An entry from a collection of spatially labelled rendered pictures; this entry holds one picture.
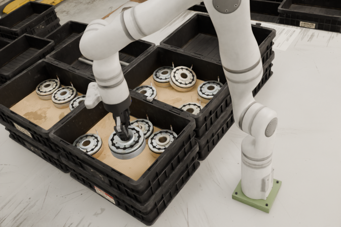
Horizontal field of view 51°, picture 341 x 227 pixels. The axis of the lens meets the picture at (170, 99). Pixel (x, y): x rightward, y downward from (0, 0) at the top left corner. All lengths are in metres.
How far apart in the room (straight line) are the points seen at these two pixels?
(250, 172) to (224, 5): 0.57
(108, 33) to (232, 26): 0.27
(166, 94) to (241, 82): 0.60
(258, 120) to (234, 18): 0.34
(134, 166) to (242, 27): 0.62
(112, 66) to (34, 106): 0.74
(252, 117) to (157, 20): 0.39
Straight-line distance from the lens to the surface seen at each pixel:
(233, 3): 0.73
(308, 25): 2.45
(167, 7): 0.79
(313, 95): 1.60
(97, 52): 0.83
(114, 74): 0.89
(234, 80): 0.87
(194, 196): 1.25
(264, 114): 0.99
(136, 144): 1.00
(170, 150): 1.08
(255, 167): 1.10
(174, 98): 1.40
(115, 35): 0.81
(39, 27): 2.95
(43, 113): 1.52
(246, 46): 0.80
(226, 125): 1.40
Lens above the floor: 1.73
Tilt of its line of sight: 40 degrees down
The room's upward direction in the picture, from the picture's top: 10 degrees counter-clockwise
